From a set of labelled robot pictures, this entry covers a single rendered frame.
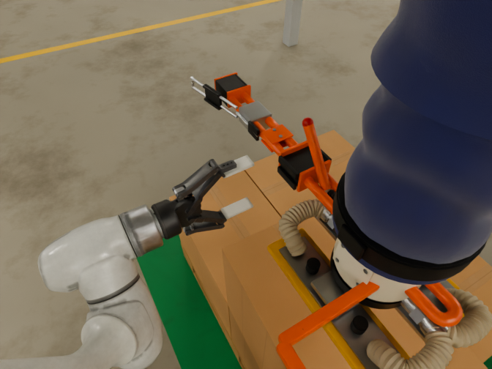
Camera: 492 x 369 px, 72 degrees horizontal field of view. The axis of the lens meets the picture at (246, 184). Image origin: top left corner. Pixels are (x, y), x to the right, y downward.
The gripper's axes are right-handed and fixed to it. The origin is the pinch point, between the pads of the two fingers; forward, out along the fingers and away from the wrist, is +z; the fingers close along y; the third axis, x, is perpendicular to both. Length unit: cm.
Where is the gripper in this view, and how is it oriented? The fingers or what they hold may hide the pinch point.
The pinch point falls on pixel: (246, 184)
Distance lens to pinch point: 74.1
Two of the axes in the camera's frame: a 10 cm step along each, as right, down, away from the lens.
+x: 5.0, 6.5, -5.7
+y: 0.0, 6.6, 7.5
